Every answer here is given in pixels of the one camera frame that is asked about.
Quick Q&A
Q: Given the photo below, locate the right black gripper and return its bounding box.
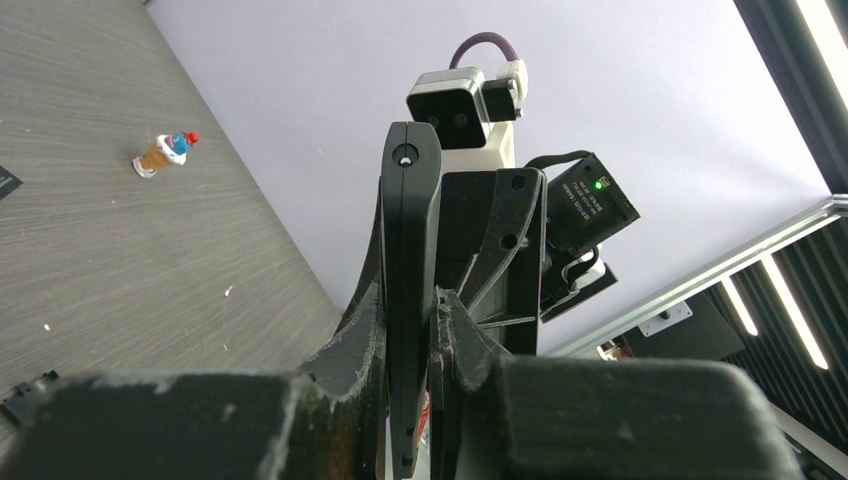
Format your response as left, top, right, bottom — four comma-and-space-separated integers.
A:
437, 168, 547, 355

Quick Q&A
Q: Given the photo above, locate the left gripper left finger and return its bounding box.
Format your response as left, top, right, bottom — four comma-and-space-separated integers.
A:
1, 285, 386, 479

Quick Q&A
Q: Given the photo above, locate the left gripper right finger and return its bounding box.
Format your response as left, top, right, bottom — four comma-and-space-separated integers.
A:
430, 289, 802, 479

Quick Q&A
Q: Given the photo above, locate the black remote control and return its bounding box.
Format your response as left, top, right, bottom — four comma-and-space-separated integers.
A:
380, 122, 442, 479

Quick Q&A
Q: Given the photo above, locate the small black battery door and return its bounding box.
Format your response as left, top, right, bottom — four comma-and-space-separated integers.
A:
1, 370, 60, 426

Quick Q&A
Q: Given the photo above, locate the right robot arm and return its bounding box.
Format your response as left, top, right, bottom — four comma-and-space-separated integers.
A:
435, 150, 640, 355

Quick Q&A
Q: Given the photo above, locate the small red white blue toy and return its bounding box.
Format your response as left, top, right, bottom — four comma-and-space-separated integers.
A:
132, 132, 199, 179

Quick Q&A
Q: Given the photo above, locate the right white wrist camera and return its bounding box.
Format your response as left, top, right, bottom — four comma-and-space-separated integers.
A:
406, 59, 529, 173

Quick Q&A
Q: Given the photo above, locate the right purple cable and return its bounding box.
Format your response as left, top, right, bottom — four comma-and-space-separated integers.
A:
449, 31, 523, 71

